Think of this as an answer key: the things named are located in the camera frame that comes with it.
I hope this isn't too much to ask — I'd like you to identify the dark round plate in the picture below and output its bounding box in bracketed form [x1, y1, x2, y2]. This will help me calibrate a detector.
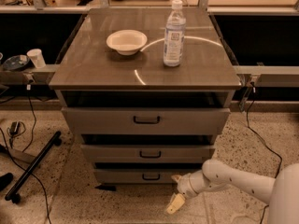
[3, 55, 30, 71]

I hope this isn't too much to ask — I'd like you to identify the clear plastic water bottle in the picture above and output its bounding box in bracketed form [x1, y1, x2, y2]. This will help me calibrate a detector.
[163, 0, 186, 67]

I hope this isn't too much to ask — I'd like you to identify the black cable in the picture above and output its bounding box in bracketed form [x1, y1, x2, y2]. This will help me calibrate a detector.
[0, 84, 52, 224]
[245, 81, 284, 179]

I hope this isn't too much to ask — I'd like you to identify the black cable left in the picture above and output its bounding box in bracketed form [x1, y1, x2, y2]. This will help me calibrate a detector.
[0, 84, 52, 224]

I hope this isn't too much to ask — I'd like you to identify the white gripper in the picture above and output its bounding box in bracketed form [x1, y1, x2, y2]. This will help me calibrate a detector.
[165, 171, 229, 215]

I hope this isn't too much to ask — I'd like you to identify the black cable right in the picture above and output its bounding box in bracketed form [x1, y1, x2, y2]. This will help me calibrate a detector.
[245, 81, 284, 179]

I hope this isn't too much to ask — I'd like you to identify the grey drawer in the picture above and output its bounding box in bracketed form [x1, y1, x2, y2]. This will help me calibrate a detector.
[62, 107, 230, 135]
[81, 145, 215, 163]
[93, 169, 195, 184]

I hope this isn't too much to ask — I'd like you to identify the white paper bowl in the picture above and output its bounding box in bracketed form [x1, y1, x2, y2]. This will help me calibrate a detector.
[107, 30, 148, 56]

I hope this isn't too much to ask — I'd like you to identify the black bar on wheels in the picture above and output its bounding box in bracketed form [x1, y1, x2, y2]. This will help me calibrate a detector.
[5, 131, 62, 203]

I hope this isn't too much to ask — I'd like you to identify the grey drawer cabinet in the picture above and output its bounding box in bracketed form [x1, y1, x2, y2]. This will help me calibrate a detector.
[50, 7, 241, 171]

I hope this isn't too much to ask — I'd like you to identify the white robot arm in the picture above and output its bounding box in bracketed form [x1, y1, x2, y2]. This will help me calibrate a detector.
[166, 159, 299, 224]

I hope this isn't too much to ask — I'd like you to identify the white paper cup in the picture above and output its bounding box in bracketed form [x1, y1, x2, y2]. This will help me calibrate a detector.
[27, 49, 46, 68]

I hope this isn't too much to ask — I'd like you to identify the small black adapter left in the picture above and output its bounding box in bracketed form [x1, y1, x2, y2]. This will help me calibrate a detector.
[9, 121, 20, 135]

